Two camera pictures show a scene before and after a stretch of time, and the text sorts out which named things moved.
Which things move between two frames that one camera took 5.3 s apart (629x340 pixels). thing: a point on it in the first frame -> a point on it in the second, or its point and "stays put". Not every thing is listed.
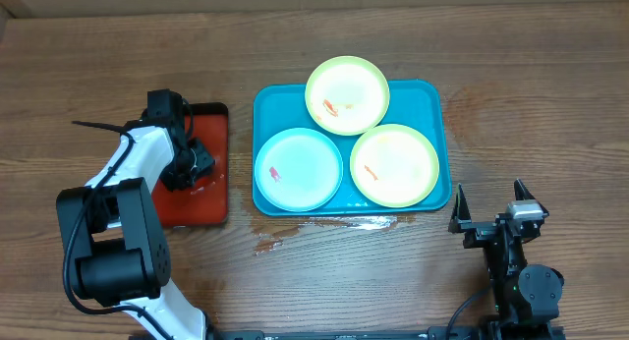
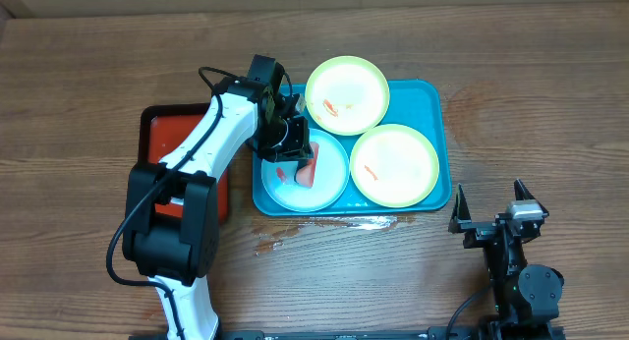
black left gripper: (174, 182) -> (296, 150)
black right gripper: (479, 230) stays put
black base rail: (491, 331) stays put
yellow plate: (347, 95) stays put
